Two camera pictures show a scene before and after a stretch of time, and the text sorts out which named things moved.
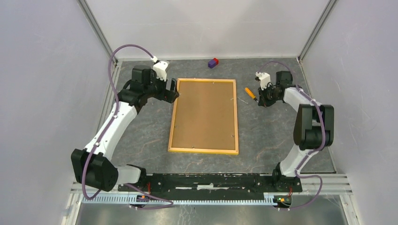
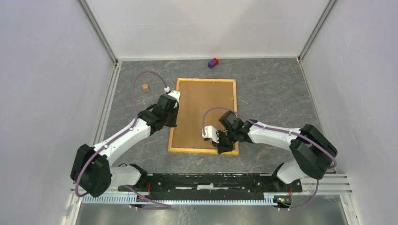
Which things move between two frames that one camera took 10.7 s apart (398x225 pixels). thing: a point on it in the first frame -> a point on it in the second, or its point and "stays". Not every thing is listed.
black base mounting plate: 211,183 stays
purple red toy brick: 213,63 stays
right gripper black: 262,101 -> 221,147
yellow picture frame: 235,151 stays
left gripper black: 170,97 -> 174,123
